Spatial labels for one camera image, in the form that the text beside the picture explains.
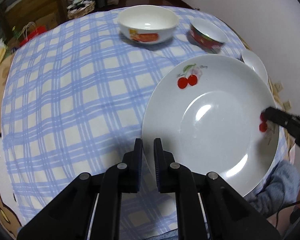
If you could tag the white bowl red emblem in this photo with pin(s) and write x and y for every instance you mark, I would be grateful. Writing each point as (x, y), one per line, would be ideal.
(255, 63)

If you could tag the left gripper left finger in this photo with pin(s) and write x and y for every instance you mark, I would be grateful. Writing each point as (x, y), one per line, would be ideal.
(89, 207)

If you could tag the red rimmed bowl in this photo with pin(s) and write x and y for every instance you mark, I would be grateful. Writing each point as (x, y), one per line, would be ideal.
(209, 36)

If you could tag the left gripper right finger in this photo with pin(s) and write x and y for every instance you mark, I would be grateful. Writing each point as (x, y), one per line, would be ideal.
(207, 206)

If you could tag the white cartoon bowl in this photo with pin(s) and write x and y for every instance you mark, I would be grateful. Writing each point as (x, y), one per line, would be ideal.
(147, 24)

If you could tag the wicker basket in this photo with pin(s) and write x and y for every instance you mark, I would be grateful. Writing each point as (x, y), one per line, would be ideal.
(80, 8)

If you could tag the red paper bag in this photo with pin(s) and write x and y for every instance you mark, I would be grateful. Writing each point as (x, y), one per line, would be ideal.
(30, 31)

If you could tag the large cherry plate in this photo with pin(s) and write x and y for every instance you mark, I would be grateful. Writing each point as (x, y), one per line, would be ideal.
(206, 112)

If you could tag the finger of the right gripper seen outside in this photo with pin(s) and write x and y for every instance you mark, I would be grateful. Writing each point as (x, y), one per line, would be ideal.
(278, 117)

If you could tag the blue plaid cloth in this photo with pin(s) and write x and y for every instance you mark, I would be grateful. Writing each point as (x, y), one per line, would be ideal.
(75, 99)

